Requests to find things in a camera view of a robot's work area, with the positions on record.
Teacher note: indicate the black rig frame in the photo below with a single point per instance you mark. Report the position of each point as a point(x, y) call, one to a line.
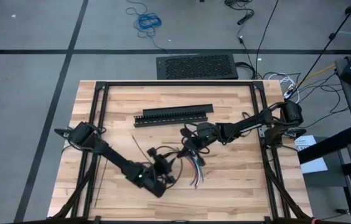
point(178, 83)

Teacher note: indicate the black duct cover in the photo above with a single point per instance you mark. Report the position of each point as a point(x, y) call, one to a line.
point(178, 109)

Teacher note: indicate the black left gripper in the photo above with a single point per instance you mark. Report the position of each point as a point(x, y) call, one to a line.
point(161, 166)

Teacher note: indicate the black power adapter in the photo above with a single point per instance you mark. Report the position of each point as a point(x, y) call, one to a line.
point(245, 19)

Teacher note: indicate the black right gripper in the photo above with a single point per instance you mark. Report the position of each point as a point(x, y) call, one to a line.
point(205, 133)

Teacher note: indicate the black bar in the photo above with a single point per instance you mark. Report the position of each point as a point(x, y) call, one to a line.
point(328, 144)

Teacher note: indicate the black zip tie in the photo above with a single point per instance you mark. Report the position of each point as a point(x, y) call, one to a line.
point(140, 148)
point(101, 182)

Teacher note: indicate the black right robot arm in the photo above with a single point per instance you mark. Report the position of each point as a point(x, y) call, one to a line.
point(247, 126)

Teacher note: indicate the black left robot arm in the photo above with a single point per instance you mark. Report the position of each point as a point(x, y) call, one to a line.
point(116, 158)

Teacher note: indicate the thin black pole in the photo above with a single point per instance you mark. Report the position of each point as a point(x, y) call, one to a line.
point(318, 56)

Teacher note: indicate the white paper sheet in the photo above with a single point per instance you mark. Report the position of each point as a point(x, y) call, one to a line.
point(315, 165)

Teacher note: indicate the black perforated computer case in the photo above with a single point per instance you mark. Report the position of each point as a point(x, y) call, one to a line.
point(197, 67)

